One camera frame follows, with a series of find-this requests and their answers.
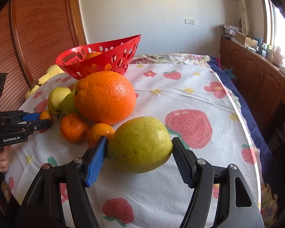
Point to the white wall switch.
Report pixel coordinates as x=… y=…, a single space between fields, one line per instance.
x=190 y=21

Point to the floral bedsheet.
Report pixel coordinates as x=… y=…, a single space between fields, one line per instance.
x=171 y=58

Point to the yellow-green apple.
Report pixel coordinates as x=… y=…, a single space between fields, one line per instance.
x=57 y=98

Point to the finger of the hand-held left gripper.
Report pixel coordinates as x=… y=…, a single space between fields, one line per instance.
x=42 y=124
x=34 y=117

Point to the medium orange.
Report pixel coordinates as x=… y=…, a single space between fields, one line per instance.
x=93 y=55

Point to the small green pear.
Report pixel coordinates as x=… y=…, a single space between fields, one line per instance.
x=70 y=104

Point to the large orange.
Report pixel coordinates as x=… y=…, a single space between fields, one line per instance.
x=104 y=97

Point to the patterned curtain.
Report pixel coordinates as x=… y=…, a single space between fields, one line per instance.
x=242 y=9

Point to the tiny mandarin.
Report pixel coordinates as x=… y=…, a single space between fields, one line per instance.
x=46 y=116

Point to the yellow plush toy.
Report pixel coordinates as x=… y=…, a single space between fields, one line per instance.
x=53 y=71

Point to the rough-skinned mandarin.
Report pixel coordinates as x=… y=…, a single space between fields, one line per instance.
x=73 y=128

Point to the cardboard box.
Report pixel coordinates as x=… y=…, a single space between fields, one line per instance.
x=245 y=40

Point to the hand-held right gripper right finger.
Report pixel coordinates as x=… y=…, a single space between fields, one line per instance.
x=180 y=161

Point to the red perforated plastic basket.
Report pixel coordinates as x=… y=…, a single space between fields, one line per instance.
x=123 y=52

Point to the dark blue blanket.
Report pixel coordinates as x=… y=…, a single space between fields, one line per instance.
x=251 y=123

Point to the wooden slatted wardrobe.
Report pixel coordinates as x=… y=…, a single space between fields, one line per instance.
x=38 y=28

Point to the wooden cabinet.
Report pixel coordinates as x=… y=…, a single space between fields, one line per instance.
x=258 y=76

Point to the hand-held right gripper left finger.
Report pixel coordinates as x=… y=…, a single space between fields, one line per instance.
x=97 y=161

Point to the large yellow-green pear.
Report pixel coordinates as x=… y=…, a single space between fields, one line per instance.
x=137 y=144

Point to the smooth mandarin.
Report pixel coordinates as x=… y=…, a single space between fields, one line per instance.
x=99 y=133

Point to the teal cloth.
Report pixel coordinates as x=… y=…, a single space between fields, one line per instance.
x=229 y=73

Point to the person's left hand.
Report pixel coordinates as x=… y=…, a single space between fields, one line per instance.
x=2 y=158

